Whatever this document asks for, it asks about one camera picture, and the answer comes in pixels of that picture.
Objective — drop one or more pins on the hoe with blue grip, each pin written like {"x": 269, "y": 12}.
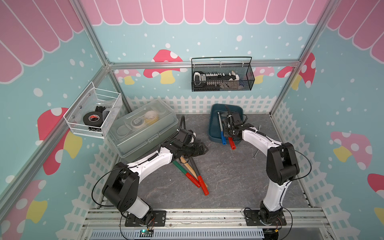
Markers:
{"x": 224, "y": 141}

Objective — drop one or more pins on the socket bit set holder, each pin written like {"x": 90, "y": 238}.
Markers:
{"x": 212, "y": 81}

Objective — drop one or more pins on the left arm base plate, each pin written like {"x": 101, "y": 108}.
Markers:
{"x": 156, "y": 218}

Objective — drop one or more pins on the small green-lit circuit board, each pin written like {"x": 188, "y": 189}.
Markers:
{"x": 146, "y": 233}

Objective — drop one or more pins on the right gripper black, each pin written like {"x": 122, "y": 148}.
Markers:
{"x": 225, "y": 127}

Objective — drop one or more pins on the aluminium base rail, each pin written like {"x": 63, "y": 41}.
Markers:
{"x": 210, "y": 219}

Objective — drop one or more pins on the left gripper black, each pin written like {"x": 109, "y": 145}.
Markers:
{"x": 196, "y": 152}

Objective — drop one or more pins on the black wire mesh basket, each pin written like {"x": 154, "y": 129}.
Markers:
{"x": 240, "y": 65}

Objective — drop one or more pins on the clear wall-mounted bin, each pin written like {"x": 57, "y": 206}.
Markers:
{"x": 92, "y": 99}

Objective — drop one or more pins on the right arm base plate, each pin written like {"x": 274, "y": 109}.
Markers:
{"x": 264, "y": 217}

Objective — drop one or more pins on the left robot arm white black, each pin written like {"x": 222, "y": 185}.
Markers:
{"x": 121, "y": 187}

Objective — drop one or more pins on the translucent lidded plastic container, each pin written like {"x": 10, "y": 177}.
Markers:
{"x": 142, "y": 130}

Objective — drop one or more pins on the black tape roll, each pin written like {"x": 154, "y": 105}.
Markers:
{"x": 93, "y": 119}

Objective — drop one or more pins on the green handle hoe red grip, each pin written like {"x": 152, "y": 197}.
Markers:
{"x": 187, "y": 174}

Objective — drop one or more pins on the teal plastic storage box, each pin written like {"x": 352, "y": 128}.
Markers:
{"x": 214, "y": 131}

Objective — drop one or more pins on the grey slotted cable duct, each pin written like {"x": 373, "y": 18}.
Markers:
{"x": 181, "y": 234}

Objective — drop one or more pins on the wooden handle hoe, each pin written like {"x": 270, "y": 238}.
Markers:
{"x": 188, "y": 165}

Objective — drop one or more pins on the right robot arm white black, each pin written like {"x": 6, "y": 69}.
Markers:
{"x": 281, "y": 165}

